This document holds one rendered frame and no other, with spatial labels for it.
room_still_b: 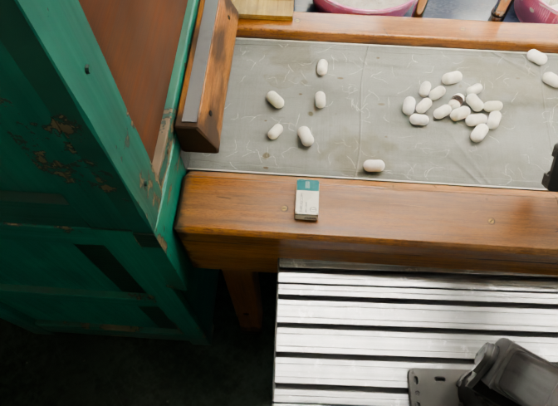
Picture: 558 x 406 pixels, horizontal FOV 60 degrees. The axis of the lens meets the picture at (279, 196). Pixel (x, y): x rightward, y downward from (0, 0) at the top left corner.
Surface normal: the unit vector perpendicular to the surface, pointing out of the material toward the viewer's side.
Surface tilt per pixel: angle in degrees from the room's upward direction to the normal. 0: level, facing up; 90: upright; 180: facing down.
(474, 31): 0
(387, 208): 0
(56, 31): 90
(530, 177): 0
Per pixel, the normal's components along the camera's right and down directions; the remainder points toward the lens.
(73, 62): 1.00, 0.06
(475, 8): 0.00, -0.46
